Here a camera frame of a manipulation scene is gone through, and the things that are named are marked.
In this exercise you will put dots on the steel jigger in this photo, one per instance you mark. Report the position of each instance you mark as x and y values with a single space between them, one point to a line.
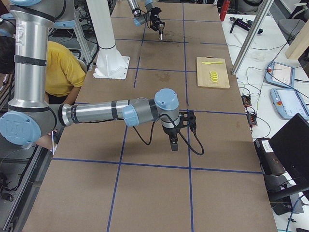
161 30

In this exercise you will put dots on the yellow plastic knife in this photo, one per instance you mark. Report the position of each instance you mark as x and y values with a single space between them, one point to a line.
211 62

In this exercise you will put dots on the red bottle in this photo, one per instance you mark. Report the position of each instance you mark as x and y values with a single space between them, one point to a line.
224 9

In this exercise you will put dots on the bamboo cutting board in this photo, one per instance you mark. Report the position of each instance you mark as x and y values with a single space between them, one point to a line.
204 77

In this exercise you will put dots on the black purple tool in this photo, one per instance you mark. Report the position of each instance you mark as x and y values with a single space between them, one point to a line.
246 25

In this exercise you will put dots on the black computer box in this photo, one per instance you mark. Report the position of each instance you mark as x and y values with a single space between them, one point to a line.
268 160

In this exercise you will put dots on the person in yellow shirt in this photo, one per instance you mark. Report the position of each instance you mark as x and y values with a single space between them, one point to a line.
46 89

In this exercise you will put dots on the black monitor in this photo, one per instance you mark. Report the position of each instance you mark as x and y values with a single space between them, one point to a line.
291 146

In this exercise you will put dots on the lower blue teach pendant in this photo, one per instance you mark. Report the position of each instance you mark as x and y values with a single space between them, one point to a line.
288 103

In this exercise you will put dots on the blue teach pendant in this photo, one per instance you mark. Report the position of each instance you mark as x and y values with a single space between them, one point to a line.
279 74
288 103

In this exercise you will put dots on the upper blue teach pendant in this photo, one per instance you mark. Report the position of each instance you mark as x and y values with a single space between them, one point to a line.
279 74

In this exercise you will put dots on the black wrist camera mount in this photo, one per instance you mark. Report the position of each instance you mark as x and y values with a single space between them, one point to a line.
188 119

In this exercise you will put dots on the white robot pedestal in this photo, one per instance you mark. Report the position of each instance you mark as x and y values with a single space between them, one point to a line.
110 63

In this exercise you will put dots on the aluminium frame post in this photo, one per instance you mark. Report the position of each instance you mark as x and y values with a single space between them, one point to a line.
258 20

